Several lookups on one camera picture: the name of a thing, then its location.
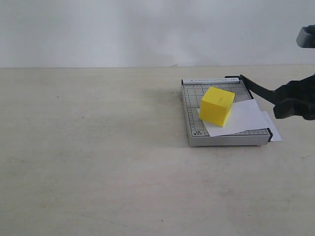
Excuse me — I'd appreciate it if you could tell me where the black cutter blade arm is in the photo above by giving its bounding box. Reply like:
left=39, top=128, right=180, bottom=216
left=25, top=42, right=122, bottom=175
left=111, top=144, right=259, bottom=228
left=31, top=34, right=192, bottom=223
left=225, top=75, right=277, bottom=105

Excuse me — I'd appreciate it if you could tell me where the grey paper cutter base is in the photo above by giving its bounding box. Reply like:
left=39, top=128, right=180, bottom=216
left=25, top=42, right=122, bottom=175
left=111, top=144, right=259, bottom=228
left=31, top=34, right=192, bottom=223
left=181, top=76, right=273, bottom=147

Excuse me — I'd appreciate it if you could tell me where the yellow foam cube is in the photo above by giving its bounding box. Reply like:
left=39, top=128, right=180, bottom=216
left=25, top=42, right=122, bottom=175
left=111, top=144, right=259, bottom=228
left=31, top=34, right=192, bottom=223
left=199, top=87, right=235, bottom=127

